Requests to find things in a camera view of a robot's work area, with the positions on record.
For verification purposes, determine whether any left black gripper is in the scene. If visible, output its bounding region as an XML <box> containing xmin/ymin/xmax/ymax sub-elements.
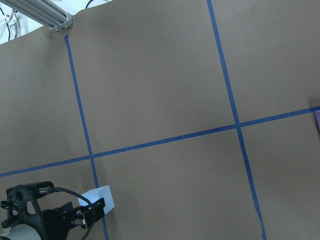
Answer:
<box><xmin>42</xmin><ymin>197</ymin><xmax>105</xmax><ymax>240</ymax></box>

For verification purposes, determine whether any light blue foam block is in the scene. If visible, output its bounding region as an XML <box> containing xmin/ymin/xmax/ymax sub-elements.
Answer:
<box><xmin>77</xmin><ymin>185</ymin><xmax>116</xmax><ymax>216</ymax></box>

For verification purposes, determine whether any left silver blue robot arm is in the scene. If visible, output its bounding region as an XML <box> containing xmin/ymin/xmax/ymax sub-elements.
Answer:
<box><xmin>0</xmin><ymin>197</ymin><xmax>106</xmax><ymax>240</ymax></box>

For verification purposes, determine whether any purple foam block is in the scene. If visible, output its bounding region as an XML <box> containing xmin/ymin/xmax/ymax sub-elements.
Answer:
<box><xmin>314</xmin><ymin>110</ymin><xmax>320</xmax><ymax>131</ymax></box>

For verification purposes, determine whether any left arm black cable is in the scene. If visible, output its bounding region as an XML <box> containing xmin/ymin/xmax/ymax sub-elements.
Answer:
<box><xmin>37</xmin><ymin>186</ymin><xmax>97</xmax><ymax>240</ymax></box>

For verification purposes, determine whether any aluminium frame post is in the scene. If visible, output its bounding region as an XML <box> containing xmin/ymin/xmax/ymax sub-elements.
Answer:
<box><xmin>0</xmin><ymin>0</ymin><xmax>74</xmax><ymax>32</ymax></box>

